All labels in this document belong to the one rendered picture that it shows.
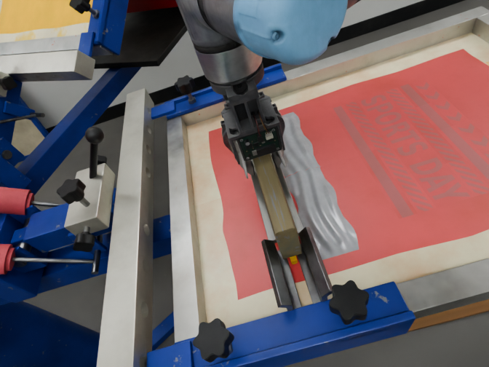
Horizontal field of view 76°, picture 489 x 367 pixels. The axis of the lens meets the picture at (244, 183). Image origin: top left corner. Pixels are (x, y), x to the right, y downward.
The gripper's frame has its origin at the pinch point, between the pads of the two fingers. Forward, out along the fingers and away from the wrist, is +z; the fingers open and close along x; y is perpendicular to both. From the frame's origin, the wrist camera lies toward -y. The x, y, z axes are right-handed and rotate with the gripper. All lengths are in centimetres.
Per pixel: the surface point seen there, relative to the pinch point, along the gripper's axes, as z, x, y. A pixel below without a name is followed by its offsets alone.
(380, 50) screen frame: 2.9, 33.6, -25.7
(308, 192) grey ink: 5.6, 6.1, 5.0
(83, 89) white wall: 68, -117, -200
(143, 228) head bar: 0.6, -23.0, 5.7
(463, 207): 6.3, 27.3, 16.0
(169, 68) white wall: 74, -47, -201
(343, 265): 6.3, 7.0, 19.5
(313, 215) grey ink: 5.5, 5.5, 9.9
